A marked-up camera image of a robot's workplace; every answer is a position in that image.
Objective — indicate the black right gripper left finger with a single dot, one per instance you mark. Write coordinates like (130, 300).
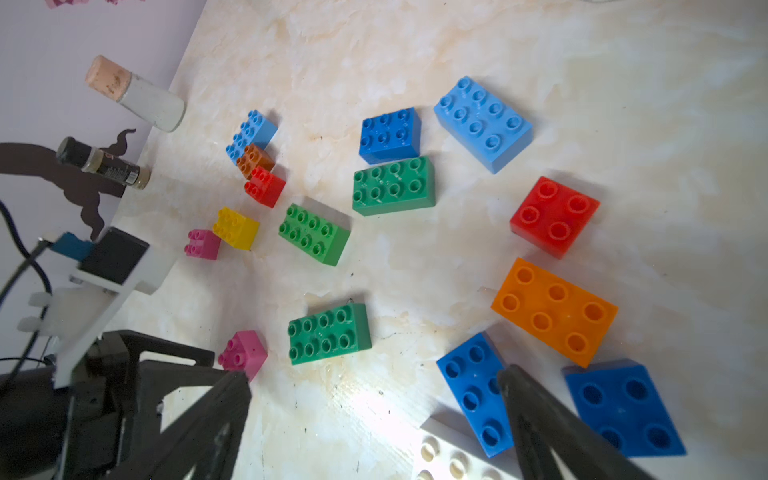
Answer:
(203, 442)

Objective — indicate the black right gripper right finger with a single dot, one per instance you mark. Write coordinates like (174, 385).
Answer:
(543, 429)

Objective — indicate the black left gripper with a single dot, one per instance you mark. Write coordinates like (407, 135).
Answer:
(128, 388)

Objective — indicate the blue long brick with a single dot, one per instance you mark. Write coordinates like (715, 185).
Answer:
(470, 371)

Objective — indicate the pink small brick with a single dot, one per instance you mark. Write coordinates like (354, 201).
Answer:
(203, 244)
(244, 352)

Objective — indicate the yellow small brick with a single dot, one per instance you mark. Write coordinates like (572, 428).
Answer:
(235, 229)

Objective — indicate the bright green brick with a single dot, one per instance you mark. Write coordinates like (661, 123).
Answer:
(316, 236)

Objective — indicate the dark blue square brick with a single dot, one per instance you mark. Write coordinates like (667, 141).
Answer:
(618, 400)

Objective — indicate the white brick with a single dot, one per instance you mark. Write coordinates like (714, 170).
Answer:
(441, 452)

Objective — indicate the orange long brick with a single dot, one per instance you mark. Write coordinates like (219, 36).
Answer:
(569, 319)

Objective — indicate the green long brick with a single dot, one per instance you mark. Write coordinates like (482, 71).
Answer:
(331, 333)

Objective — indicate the red square brick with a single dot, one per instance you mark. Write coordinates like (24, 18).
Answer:
(552, 216)

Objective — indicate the small red brick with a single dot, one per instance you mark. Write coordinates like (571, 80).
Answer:
(264, 187)

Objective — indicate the dark spice bottle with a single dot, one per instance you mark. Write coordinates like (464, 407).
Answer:
(97, 161)

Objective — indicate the dark green brick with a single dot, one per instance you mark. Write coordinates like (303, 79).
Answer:
(394, 187)

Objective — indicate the light blue large brick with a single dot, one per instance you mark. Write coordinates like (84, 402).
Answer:
(489, 129)

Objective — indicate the brown small brick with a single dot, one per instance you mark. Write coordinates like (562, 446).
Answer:
(252, 158)

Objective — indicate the small light blue brick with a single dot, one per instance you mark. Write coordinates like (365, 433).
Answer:
(256, 130)

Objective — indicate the pink lidded glass jar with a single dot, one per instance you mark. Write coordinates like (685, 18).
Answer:
(157, 106)

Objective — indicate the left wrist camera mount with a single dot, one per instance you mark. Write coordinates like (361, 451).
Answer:
(117, 265)

